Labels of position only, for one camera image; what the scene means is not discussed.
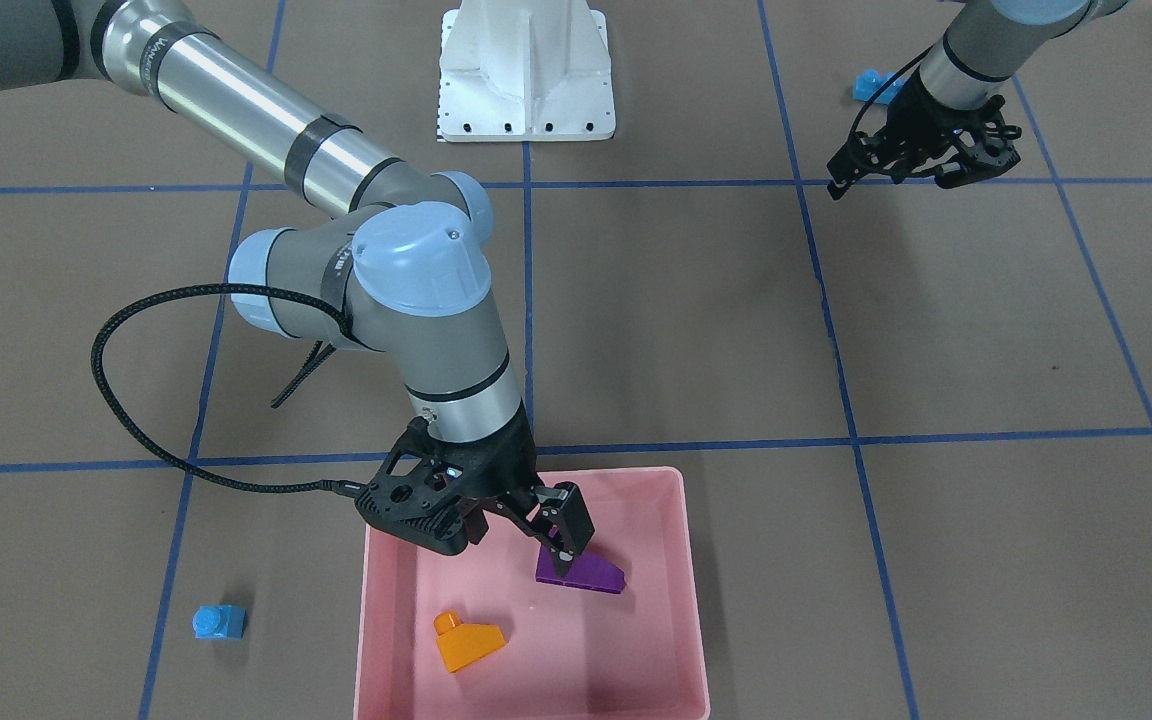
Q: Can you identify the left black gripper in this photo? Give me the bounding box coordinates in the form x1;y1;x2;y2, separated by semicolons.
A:
826;76;992;200

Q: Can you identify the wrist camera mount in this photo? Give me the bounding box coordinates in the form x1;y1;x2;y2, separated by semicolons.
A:
353;438;471;556
945;94;1021;187

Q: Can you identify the orange wedge block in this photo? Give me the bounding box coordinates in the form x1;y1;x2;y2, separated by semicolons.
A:
433;611;508;673

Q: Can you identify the pink plastic box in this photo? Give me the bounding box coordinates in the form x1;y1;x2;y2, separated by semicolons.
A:
355;468;710;719

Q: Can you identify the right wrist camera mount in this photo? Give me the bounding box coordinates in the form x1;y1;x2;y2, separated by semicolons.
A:
353;438;471;556

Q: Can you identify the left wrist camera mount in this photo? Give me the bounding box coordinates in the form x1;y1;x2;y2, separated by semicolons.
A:
945;94;1021;187

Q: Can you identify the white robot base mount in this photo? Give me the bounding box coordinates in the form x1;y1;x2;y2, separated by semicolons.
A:
435;1;617;143

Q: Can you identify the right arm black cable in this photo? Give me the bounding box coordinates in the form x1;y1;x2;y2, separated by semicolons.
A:
90;283;377;497

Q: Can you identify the long blue block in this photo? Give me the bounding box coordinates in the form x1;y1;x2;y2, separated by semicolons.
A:
851;68;905;106

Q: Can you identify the small blue block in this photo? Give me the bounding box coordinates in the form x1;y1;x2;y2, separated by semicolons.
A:
191;602;247;641

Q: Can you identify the purple wedge block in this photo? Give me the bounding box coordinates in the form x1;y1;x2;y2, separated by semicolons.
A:
535;548;627;594

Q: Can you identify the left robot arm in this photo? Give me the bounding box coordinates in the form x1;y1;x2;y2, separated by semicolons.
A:
827;1;1126;200

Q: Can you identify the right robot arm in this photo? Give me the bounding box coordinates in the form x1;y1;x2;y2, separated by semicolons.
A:
0;1;594;582

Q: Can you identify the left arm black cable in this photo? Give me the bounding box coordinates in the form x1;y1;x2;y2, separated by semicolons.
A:
851;45;937;166

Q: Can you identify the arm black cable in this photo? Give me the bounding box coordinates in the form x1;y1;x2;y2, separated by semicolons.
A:
90;283;377;497
851;45;937;166

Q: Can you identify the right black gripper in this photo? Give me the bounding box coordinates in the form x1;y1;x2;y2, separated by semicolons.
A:
407;410;594;582

